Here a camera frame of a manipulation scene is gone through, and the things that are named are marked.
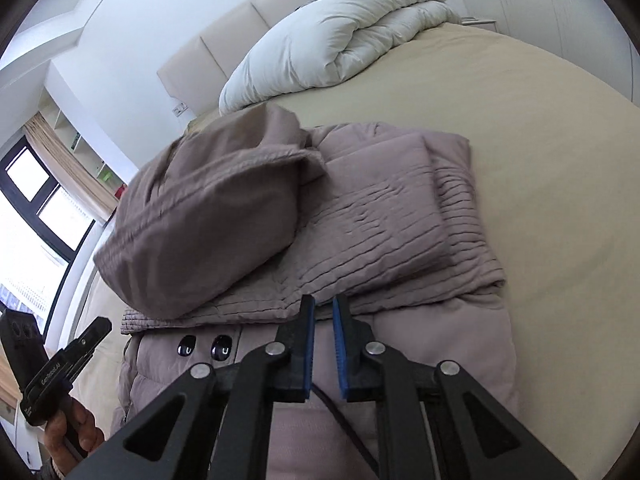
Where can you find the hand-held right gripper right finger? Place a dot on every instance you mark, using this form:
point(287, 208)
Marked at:
point(342, 350)

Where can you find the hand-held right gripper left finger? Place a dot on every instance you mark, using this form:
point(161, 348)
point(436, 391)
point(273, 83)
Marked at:
point(309, 345)

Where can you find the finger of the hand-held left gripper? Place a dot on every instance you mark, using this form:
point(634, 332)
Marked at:
point(91, 337)

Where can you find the mauve puffer coat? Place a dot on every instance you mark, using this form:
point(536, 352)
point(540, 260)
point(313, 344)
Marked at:
point(375, 200)

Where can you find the person's left hand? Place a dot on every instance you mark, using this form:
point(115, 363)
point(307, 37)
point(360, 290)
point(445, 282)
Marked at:
point(85, 427)

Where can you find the black framed window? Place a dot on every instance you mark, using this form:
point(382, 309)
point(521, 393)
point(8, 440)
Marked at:
point(45, 210)

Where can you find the beige curtain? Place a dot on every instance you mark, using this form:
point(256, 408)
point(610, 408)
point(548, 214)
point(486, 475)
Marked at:
point(65, 155)

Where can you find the bed with beige sheet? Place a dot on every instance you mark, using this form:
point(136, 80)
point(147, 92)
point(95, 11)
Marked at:
point(550, 160)

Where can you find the white duvet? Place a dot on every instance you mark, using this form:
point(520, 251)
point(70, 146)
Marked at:
point(320, 45)

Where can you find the cream padded headboard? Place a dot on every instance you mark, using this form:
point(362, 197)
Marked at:
point(220, 52)

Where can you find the white nightstand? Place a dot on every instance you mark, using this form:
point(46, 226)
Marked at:
point(481, 24)

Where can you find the white wardrobe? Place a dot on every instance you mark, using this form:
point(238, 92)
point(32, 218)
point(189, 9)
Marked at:
point(545, 5)

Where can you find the white wall shelf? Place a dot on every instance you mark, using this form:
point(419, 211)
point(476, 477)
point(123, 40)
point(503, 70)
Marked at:
point(90, 155)

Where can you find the wall socket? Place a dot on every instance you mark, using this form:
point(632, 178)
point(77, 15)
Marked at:
point(180, 109)

